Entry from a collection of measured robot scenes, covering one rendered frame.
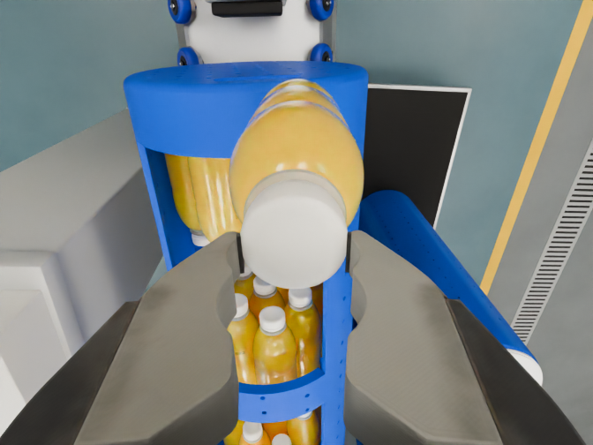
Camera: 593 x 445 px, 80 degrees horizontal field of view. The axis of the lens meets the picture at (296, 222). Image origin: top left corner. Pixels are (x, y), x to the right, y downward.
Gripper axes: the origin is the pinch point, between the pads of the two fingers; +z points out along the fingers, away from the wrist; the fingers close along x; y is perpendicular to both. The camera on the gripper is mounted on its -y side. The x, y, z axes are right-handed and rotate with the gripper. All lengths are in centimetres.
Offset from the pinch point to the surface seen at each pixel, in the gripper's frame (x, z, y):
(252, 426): -10, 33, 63
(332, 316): 4.1, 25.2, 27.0
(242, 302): -9.5, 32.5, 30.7
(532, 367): 51, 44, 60
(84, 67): -85, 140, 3
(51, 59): -97, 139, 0
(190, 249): -19, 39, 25
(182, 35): -18, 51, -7
